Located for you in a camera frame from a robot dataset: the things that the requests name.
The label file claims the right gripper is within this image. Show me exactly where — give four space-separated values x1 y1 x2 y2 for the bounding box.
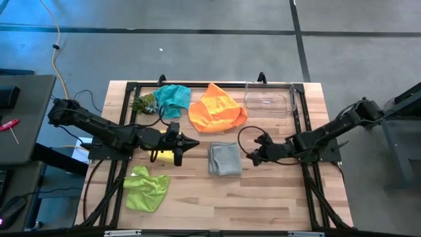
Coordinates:
246 132 297 167

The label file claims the grey microfiber towel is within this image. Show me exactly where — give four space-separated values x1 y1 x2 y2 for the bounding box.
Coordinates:
208 142 243 177

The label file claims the black base cable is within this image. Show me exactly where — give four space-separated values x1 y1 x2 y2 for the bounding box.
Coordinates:
82 159 106 222

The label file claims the orange microfiber towel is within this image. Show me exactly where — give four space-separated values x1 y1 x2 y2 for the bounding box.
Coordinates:
188 82 249 134

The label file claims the red-handled screwdriver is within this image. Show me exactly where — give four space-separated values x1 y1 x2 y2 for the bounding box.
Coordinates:
0 118 21 145

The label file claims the dark metal table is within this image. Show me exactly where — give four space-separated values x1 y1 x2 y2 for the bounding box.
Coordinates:
361 81 421 192

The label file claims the teal microfiber towel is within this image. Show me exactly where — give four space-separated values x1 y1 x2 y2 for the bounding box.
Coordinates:
153 84 192 120

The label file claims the yellow extension cable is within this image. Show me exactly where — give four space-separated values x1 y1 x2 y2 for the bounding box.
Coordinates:
38 0 74 103

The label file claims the dark low desk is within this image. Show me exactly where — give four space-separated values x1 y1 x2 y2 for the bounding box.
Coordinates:
0 160 45 233

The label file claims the clear plastic bin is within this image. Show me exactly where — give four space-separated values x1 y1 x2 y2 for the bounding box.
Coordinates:
243 81 299 115

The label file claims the black aluminium rig frame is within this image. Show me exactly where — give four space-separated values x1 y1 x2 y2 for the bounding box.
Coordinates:
74 71 355 237

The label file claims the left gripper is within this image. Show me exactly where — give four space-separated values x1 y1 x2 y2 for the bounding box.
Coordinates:
163 121 201 167

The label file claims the black computer mouse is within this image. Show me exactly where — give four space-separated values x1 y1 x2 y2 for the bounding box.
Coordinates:
0 196 28 230

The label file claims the silver metal bracket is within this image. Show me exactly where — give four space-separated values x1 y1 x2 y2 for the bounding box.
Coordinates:
288 230 325 237
104 229 142 237

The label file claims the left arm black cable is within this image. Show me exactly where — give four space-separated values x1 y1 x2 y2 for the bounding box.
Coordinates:
130 104 172 130

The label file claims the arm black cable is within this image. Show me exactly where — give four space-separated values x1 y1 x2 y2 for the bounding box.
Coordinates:
130 104 172 130
237 125 269 157

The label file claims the green microfiber towel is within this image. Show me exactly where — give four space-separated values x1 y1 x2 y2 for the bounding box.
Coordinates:
123 165 171 213

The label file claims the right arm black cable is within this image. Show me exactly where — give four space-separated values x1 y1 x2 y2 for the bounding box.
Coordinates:
237 125 269 157

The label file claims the small potted succulent plant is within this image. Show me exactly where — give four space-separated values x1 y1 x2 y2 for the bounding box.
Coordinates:
130 93 159 115

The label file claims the grey side table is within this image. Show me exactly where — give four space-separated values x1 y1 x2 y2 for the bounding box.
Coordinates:
0 74 57 165

